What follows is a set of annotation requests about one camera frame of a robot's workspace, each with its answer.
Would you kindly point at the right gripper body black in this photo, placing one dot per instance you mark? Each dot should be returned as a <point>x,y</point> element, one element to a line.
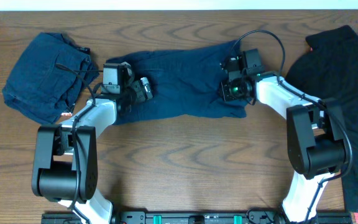
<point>233,91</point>

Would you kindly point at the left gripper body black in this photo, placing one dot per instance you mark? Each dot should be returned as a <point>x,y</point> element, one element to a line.
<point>132,96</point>

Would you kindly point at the navy blue shorts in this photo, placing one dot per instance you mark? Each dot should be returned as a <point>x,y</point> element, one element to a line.
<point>182,82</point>

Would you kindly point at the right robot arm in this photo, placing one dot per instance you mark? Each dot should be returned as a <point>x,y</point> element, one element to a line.
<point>319,149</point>

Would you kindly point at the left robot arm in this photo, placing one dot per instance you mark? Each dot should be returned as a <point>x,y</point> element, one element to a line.
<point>65,169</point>

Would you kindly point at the folded navy blue garment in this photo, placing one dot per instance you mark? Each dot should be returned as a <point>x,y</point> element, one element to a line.
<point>40,90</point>

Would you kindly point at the black garment pile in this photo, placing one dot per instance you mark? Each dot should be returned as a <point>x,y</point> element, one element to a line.
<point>343,109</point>

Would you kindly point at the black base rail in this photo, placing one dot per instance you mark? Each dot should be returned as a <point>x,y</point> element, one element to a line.
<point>251,217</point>

